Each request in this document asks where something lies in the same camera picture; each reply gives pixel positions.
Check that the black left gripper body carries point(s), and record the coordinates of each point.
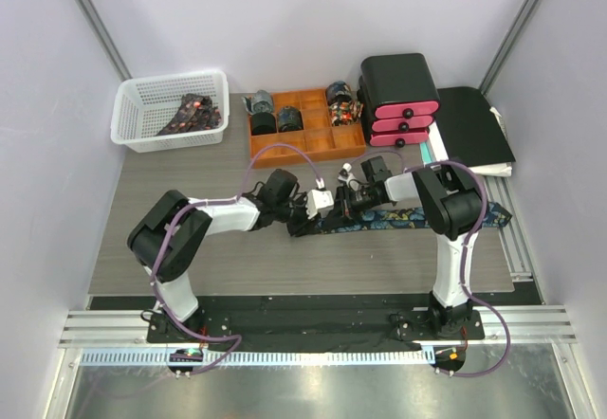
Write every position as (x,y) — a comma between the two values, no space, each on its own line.
(298,221)

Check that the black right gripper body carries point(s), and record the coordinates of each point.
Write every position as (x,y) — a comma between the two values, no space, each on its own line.
(354,203)

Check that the blue snail pattern tie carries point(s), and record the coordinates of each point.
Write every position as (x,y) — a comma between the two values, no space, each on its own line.
(412,218)

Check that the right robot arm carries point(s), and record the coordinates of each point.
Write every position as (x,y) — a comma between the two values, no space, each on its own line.
(454,203)

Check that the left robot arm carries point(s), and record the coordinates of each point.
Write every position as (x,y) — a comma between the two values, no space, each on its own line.
(168,237)

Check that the orange wooden divider tray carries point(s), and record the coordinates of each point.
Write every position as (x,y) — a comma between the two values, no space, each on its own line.
(319,139)

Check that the orange floral rolled tie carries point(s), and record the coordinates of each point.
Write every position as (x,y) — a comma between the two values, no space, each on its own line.
(345,113)

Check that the teal round pad packet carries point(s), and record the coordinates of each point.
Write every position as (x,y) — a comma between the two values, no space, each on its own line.
(427,154)

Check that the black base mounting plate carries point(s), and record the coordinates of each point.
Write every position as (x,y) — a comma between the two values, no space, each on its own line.
(326,323)

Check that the dark blue rolled tie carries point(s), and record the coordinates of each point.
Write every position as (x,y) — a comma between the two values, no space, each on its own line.
(289,119)

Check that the black rolled tie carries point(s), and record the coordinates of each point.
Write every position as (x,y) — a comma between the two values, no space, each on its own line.
(263,123)

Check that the white paper box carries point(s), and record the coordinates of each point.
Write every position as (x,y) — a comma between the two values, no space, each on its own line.
(436,145)

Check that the blue floral rolled tie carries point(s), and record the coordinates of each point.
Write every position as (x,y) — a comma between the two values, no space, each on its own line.
(338,92)

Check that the black pink drawer unit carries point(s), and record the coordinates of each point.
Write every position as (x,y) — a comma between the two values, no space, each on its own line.
(399,99)

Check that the grey rolled tie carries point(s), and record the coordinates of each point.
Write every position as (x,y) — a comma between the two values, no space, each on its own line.
(259,102)

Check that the dark red dotted tie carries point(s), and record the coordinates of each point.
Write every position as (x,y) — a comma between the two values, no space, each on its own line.
(195,113)

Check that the white plastic basket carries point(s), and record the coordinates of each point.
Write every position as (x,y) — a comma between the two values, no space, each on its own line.
(144,106)

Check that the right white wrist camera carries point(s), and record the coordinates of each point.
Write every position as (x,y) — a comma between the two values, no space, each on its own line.
(348,181)

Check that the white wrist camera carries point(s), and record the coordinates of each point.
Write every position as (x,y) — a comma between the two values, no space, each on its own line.
(348,181)
(317,201)

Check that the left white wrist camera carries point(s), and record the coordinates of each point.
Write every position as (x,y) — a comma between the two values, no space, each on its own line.
(317,201)

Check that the white slotted cable duct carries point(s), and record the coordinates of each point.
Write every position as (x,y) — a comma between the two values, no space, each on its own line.
(186,357)

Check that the aluminium frame rail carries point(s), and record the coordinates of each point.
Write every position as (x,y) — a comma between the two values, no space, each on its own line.
(518,324)

